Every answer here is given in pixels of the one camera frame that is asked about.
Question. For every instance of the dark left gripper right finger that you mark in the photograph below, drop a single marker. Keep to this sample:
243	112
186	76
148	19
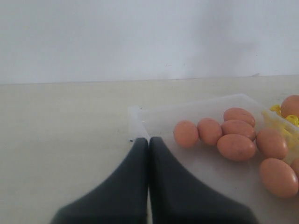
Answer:
178	197

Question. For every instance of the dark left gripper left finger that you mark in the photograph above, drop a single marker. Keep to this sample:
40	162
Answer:
120	199

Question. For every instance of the yellow plastic egg tray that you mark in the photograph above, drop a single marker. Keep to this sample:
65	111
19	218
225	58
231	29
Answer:
288	127

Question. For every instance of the brown egg second row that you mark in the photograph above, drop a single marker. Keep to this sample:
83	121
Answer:
236	147

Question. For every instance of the brown egg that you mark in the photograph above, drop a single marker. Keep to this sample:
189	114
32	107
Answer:
295	166
236	113
185	134
271	143
210	131
278	178
290	106
238	127

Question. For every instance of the clear plastic box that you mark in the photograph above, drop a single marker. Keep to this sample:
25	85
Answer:
238	180

